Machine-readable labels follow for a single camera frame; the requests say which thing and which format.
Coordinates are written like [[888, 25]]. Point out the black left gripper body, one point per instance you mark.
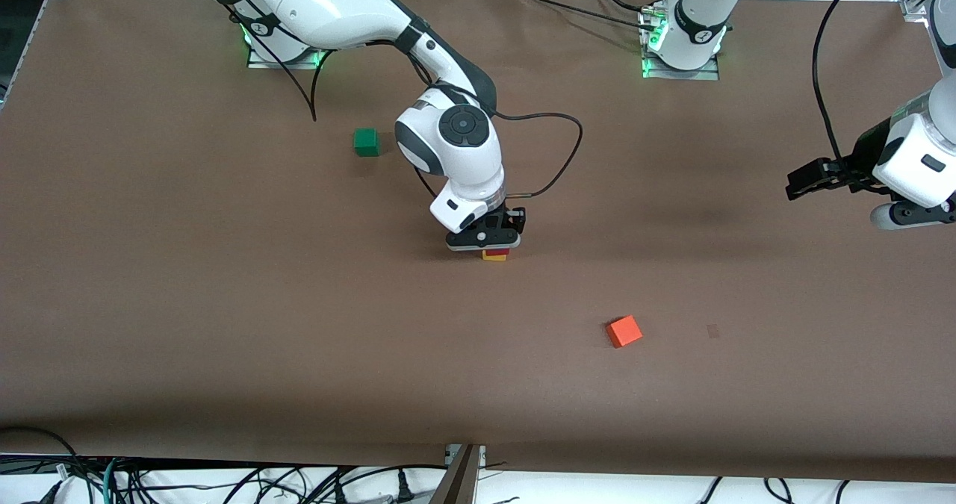
[[863, 155]]

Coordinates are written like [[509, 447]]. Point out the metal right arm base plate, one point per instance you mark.
[[276, 64]]

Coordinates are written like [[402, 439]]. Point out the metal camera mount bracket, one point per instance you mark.
[[463, 481]]

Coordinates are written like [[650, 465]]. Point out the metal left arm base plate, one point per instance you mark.
[[683, 75]]

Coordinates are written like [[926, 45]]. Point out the orange cube block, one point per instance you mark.
[[624, 331]]

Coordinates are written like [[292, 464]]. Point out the green cube block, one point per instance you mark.
[[366, 142]]

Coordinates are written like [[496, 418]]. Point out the aluminium corner bracket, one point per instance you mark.
[[915, 5]]

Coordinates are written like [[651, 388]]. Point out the brown paper table cover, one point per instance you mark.
[[478, 384]]

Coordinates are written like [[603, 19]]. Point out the yellow cube block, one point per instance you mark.
[[494, 257]]

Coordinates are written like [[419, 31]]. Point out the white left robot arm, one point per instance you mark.
[[702, 11]]

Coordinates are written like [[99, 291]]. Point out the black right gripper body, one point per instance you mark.
[[514, 217]]

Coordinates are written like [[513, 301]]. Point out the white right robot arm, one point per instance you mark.
[[463, 153]]

